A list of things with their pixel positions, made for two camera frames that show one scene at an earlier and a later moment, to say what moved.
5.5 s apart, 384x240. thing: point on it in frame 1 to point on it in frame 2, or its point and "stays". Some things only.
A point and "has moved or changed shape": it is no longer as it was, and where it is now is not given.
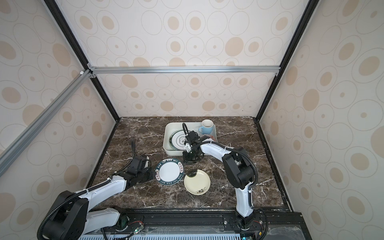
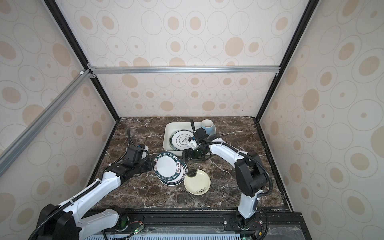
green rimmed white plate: (169, 171) has moved or changed shape
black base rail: (267, 224) stays
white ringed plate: (176, 140) stays
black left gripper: (151, 175) to (150, 166)
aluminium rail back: (169, 68) stays
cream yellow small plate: (198, 184) stays
